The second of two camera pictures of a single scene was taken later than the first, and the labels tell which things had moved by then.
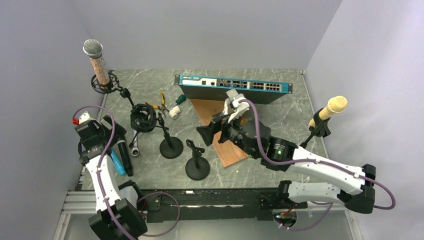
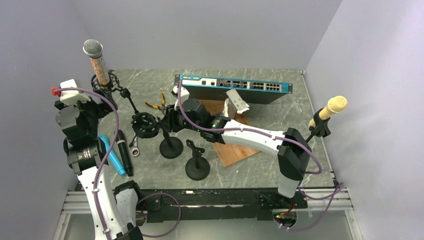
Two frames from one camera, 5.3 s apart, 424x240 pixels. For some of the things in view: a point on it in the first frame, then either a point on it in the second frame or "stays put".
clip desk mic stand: [198, 168] stays put
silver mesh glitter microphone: [93, 48] stays put
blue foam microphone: [117, 162] stays put
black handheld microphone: [124, 157] stays put
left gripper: [119, 132] -> [103, 108]
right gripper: [208, 132] -> [169, 121]
